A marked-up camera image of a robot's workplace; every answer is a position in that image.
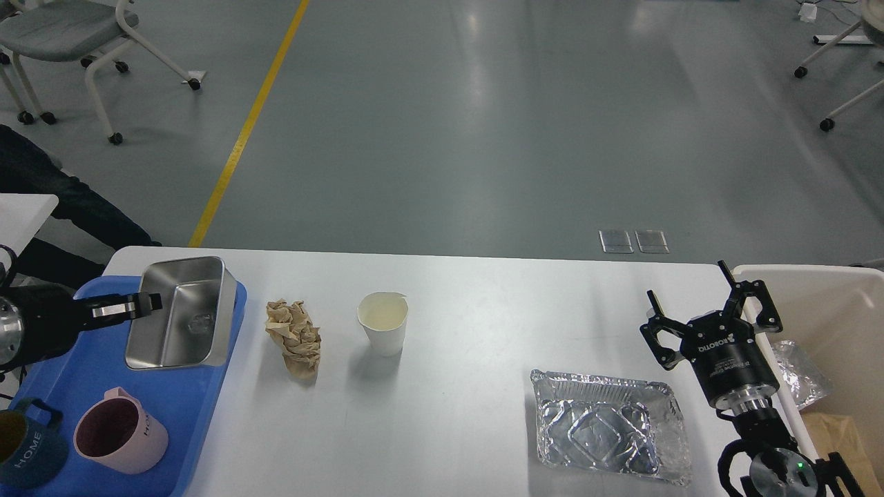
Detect white power adapter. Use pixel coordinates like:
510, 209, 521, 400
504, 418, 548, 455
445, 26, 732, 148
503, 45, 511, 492
798, 2, 818, 24

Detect person in white sweater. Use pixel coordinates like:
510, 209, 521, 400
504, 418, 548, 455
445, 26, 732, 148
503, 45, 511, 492
1, 124, 160, 289

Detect white side table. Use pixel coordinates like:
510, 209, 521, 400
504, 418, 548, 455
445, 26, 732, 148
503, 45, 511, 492
1, 193, 58, 255

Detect aluminium foil tray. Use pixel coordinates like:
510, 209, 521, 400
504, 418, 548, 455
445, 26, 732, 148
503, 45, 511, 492
530, 370, 693, 487

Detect brown paper in bin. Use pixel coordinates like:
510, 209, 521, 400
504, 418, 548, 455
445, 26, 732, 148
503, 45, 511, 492
801, 412, 882, 496

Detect floor socket plate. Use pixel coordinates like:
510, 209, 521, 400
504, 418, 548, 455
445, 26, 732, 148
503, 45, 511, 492
634, 229, 671, 254
599, 229, 635, 254

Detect crumpled brown paper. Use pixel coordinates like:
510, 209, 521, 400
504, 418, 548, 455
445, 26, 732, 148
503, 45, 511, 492
265, 300, 321, 380

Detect chair base right background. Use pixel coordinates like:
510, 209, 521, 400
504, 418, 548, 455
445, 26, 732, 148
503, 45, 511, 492
795, 0, 884, 133

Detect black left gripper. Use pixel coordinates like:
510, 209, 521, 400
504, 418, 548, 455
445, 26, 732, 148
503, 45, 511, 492
1, 285, 163, 366

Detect white paper cup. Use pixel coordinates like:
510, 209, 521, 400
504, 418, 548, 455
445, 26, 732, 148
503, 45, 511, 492
356, 292, 410, 356

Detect stainless steel rectangular container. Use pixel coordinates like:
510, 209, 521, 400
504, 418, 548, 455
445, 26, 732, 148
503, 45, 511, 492
124, 257, 237, 370

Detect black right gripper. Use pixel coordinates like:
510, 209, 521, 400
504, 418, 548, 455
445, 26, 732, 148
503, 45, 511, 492
639, 260, 783, 409

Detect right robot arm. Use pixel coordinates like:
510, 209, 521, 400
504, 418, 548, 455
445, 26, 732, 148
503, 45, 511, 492
640, 261, 864, 496

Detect pink mug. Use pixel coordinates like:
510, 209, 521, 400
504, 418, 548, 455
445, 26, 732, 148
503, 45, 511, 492
73, 387, 169, 475

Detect left floor socket plate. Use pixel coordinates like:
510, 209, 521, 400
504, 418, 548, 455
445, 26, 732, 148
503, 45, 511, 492
599, 229, 635, 254

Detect beige plastic bin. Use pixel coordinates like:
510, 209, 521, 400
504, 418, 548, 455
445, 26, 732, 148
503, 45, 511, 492
733, 264, 883, 485

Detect dark blue HOME mug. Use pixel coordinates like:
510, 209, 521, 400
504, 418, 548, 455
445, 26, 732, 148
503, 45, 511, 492
1, 397, 69, 489

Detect grey office chair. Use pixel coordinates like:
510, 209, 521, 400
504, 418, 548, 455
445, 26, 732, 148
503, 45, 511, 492
1, 1, 202, 145

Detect right floor socket plate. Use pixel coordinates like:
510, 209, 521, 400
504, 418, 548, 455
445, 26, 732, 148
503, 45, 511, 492
634, 229, 671, 254

